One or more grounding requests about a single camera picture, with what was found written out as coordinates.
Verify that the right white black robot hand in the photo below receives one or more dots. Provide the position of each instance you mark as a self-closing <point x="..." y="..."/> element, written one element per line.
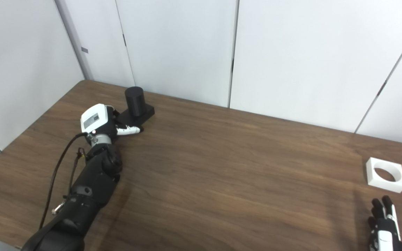
<point x="384" y="230"/>

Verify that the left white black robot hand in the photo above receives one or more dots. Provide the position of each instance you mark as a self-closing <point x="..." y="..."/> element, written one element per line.
<point x="94" y="120"/>

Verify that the black peg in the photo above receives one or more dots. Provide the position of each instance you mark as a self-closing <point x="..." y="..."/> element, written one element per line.
<point x="135" y="101"/>

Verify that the white square piece with hole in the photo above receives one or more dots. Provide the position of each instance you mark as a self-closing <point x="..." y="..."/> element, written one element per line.
<point x="372" y="176"/>

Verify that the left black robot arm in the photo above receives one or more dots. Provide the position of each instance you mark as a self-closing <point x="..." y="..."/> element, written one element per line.
<point x="89" y="188"/>

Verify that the grey wall corner post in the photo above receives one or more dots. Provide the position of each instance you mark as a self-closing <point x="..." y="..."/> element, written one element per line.
<point x="75" y="42"/>

